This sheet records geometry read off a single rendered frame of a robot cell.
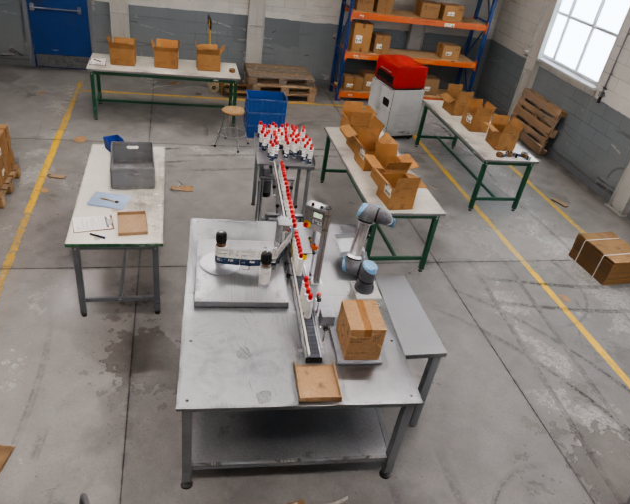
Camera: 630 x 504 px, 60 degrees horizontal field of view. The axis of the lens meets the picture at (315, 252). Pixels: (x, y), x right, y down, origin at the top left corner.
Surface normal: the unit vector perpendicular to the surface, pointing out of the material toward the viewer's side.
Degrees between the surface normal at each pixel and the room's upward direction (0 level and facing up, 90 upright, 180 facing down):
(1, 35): 90
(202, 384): 0
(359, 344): 90
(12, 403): 0
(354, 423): 0
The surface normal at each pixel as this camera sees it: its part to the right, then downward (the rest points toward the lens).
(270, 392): 0.13, -0.82
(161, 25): 0.21, 0.57
